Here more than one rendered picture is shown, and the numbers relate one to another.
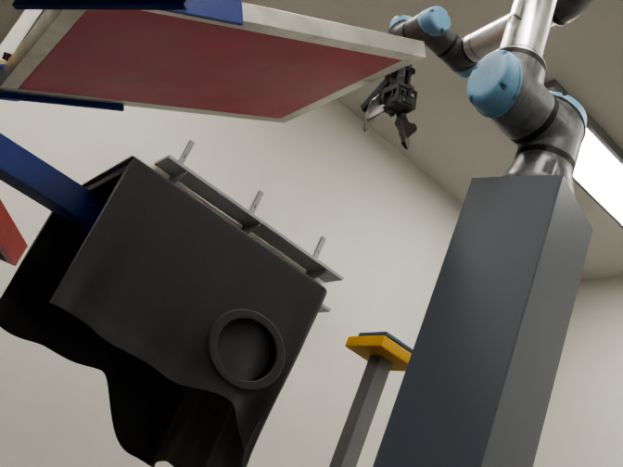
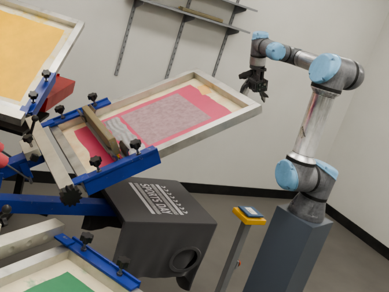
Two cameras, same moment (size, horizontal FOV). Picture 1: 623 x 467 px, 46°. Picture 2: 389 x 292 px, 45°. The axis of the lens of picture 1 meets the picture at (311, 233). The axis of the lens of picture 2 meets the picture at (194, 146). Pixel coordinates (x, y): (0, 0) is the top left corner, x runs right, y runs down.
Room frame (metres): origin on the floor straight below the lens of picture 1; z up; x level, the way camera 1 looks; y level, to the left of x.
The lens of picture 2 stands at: (-0.58, 0.35, 1.88)
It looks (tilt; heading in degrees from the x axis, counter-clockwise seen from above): 17 degrees down; 354
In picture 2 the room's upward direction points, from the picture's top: 18 degrees clockwise
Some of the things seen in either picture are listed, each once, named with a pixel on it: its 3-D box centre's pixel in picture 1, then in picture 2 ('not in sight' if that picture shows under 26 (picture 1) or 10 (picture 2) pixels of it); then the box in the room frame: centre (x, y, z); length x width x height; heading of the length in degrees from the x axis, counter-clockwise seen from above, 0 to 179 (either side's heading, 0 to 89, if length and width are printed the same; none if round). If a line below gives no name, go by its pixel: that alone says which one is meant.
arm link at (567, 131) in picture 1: (550, 132); (319, 178); (1.20, -0.36, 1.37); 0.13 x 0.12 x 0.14; 117
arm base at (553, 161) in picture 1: (539, 182); (309, 203); (1.21, -0.37, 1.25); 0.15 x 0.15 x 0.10
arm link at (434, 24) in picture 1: (431, 30); (275, 50); (1.53, -0.07, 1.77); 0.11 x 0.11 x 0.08; 27
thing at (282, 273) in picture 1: (185, 309); (158, 252); (1.33, 0.16, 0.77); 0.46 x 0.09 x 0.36; 118
